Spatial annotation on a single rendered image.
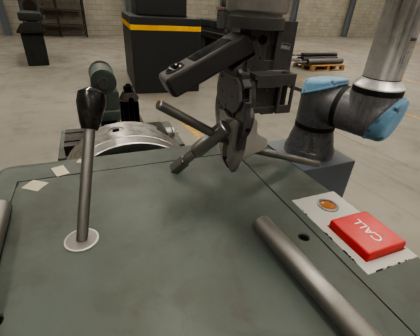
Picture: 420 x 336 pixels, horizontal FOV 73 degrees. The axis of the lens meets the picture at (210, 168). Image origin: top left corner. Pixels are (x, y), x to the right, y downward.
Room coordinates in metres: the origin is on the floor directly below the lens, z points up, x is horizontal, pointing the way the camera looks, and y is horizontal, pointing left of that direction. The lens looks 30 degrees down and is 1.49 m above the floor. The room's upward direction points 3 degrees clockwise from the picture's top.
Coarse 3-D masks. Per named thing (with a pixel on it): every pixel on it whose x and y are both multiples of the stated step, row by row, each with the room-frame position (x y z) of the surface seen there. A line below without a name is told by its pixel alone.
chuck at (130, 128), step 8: (104, 128) 0.60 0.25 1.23; (112, 128) 0.59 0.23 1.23; (128, 128) 0.59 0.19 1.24; (136, 128) 0.60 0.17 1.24; (144, 128) 0.61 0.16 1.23; (152, 128) 0.63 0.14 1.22; (96, 136) 0.57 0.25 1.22; (104, 136) 0.56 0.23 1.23; (112, 136) 0.55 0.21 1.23; (120, 136) 0.55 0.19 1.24; (128, 136) 0.55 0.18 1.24; (152, 136) 0.57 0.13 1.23; (160, 136) 0.60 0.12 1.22; (168, 136) 0.64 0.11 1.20; (80, 144) 0.57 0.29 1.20; (96, 144) 0.53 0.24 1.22; (176, 144) 0.62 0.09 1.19; (72, 152) 0.56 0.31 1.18; (80, 152) 0.53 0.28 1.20
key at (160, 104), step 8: (160, 104) 0.32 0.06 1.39; (168, 104) 0.33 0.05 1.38; (168, 112) 0.32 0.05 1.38; (176, 112) 0.33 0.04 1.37; (184, 120) 0.33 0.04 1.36; (192, 120) 0.34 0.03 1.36; (200, 128) 0.35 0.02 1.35; (208, 128) 0.35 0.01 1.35; (264, 152) 0.40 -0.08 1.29; (272, 152) 0.41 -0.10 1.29; (280, 152) 0.42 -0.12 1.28; (288, 160) 0.43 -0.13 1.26; (296, 160) 0.43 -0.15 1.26; (304, 160) 0.44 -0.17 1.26; (312, 160) 0.45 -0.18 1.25
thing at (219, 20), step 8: (224, 0) 7.41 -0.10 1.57; (216, 8) 7.54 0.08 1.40; (224, 8) 7.22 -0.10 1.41; (224, 16) 7.25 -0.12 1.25; (208, 24) 7.90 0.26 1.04; (216, 24) 7.57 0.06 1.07; (224, 24) 7.25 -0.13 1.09; (208, 32) 7.92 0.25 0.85; (216, 32) 7.56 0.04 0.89; (224, 32) 7.23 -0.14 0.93; (200, 40) 8.36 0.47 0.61; (208, 40) 8.14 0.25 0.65; (216, 40) 8.26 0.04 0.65; (200, 48) 8.34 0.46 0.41
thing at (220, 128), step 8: (216, 128) 0.36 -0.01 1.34; (224, 128) 0.35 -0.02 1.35; (208, 136) 0.36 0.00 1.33; (216, 136) 0.36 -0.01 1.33; (224, 136) 0.36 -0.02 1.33; (200, 144) 0.36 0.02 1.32; (208, 144) 0.36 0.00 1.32; (192, 152) 0.37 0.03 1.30; (200, 152) 0.36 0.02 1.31; (176, 160) 0.38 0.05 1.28; (184, 160) 0.37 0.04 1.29; (192, 160) 0.37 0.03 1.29; (176, 168) 0.37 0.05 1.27; (184, 168) 0.37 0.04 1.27
